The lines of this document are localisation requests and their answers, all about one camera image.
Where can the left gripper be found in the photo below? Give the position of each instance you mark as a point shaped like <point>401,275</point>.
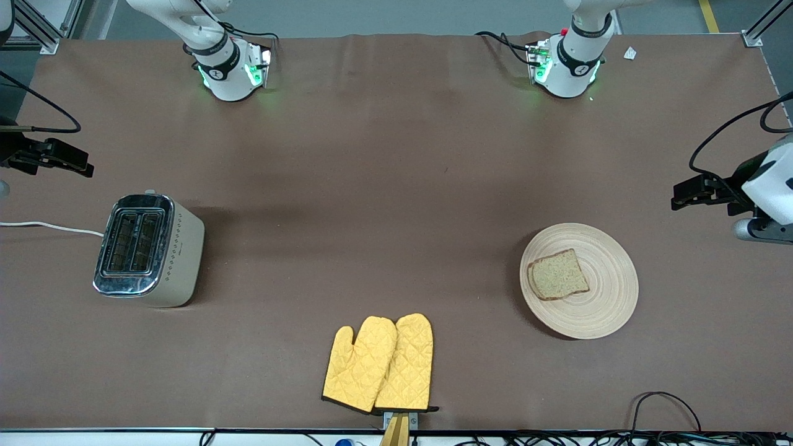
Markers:
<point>741,173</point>

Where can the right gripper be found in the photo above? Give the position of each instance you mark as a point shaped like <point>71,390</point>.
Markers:
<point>11,149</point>

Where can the round light wooden plate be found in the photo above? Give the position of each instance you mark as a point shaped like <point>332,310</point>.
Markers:
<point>595,316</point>

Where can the brown bread toast slice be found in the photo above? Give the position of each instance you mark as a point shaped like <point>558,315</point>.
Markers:
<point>557,275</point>

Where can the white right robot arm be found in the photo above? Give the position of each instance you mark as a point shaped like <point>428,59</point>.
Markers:
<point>229,77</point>

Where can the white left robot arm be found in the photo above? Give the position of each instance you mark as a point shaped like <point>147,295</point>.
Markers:
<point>576,68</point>

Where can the small white paper scrap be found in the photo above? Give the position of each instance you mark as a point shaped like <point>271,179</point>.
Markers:
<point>630,53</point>

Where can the cream and chrome toaster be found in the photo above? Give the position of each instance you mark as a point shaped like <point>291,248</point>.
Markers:
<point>179,260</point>

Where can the brown table cover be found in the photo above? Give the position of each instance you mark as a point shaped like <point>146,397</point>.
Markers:
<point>372,186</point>

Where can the yellow quilted oven mitt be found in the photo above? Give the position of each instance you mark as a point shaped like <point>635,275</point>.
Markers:
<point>356,371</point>
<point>409,365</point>

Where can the aluminium frame post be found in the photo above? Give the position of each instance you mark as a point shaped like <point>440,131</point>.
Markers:
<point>48,46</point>
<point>753,39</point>

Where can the small metal bracket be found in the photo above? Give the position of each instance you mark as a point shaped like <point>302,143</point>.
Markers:
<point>413,420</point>

